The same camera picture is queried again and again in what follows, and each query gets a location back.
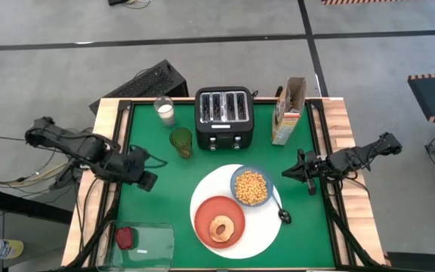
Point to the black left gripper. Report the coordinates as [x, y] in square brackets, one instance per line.
[138, 170]

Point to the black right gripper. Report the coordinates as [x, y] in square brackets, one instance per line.
[313, 168]

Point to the black spoon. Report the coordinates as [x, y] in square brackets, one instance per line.
[284, 215]

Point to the yellow cereal box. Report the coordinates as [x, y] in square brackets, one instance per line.
[287, 121]

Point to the toasted bagel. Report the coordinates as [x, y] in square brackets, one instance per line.
[214, 230]

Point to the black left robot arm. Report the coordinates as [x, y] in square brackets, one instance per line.
[78, 149]

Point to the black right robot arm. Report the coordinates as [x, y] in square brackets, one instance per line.
[361, 156]

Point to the golden cereal puffs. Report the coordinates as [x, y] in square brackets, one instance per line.
[251, 187]

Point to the faceted tinted glass tumbler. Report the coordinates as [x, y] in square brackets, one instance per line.
[181, 143]

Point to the blue bowl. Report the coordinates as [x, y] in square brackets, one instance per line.
[233, 185]

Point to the large white plate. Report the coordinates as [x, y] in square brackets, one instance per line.
[263, 230]

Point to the glass of milk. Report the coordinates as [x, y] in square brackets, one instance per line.
[165, 111]

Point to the small red object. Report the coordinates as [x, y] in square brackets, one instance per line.
[124, 238]

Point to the clear glass container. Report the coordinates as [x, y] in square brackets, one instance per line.
[153, 249]

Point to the orange plate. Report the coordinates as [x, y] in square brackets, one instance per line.
[210, 215]

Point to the black computer tower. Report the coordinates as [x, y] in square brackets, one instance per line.
[145, 85]

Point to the black four-slot toaster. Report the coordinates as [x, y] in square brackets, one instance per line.
[224, 121]

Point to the yellow and white bottle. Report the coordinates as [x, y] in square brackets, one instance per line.
[11, 248]

